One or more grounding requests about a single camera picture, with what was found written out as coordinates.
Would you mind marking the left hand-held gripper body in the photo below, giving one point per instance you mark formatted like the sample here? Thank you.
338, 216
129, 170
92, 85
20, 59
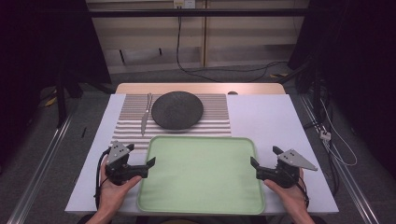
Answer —
117, 157

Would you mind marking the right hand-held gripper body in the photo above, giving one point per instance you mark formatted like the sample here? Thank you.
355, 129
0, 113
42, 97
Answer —
285, 174

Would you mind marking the person's right hand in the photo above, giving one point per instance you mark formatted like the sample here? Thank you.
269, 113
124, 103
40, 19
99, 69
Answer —
292, 197

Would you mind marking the person's left hand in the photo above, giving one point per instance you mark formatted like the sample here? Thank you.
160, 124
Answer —
110, 194

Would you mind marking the white table cover sheet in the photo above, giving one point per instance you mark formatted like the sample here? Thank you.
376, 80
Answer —
267, 124

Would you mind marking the white power adapter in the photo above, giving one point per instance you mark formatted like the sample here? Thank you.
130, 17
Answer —
324, 134

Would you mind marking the light green tray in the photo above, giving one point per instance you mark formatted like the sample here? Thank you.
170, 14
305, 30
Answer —
200, 177

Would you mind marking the striped grey placemat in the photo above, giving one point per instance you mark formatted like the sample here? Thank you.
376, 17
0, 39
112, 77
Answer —
214, 124

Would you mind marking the dark grey round plate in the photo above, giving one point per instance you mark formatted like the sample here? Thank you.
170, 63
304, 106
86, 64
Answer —
177, 110

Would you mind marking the small dark round object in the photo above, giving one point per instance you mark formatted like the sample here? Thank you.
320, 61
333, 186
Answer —
232, 92

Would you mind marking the black metal stand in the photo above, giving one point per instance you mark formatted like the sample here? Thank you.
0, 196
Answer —
61, 96

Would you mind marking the dark curtain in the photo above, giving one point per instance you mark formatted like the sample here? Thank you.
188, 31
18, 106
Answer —
37, 56
358, 62

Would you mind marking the black horizontal bar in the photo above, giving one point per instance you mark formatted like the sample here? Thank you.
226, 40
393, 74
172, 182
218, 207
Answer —
199, 12

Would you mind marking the aluminium floor rail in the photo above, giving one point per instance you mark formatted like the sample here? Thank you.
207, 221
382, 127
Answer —
345, 177
40, 171

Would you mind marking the white wall socket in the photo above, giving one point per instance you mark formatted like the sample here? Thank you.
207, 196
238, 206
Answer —
185, 3

